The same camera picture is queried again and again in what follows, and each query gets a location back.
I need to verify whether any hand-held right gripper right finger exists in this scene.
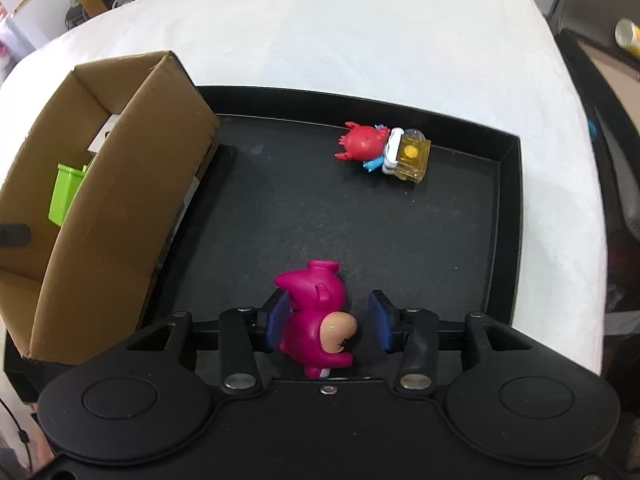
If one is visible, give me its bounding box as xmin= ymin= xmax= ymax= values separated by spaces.
xmin=367 ymin=289 xmax=533 ymax=392

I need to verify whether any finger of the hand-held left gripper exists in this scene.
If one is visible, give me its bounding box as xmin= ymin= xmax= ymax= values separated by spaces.
xmin=0 ymin=222 xmax=32 ymax=247

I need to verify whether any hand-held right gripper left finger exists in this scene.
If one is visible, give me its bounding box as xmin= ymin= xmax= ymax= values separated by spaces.
xmin=122 ymin=290 xmax=292 ymax=393

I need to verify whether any pink doll figurine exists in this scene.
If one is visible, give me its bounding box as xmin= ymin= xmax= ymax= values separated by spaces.
xmin=272 ymin=259 xmax=358 ymax=380

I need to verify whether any black tray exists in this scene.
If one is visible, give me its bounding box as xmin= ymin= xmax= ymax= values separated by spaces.
xmin=5 ymin=85 xmax=523 ymax=401

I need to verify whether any brown cardboard box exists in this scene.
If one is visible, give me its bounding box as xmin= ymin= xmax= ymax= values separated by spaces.
xmin=0 ymin=50 xmax=221 ymax=366

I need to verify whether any green toy bin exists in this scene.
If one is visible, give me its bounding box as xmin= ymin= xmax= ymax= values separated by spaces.
xmin=47 ymin=162 xmax=91 ymax=226

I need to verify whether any white card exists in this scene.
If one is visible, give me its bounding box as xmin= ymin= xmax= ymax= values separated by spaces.
xmin=87 ymin=114 xmax=121 ymax=156

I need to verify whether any clear yellow toy block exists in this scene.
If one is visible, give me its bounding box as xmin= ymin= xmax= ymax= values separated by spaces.
xmin=382 ymin=127 xmax=432 ymax=183

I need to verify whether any red toy figurine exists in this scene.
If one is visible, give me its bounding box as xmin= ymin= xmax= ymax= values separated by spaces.
xmin=335 ymin=120 xmax=392 ymax=173

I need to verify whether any white tablecloth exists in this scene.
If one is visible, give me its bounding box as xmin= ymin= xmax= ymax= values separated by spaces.
xmin=0 ymin=0 xmax=608 ymax=376

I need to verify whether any yellow label bottle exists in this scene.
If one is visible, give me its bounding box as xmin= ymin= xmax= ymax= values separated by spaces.
xmin=614 ymin=17 xmax=640 ymax=58

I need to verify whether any black cable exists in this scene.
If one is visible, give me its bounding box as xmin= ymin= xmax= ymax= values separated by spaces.
xmin=0 ymin=395 xmax=36 ymax=476

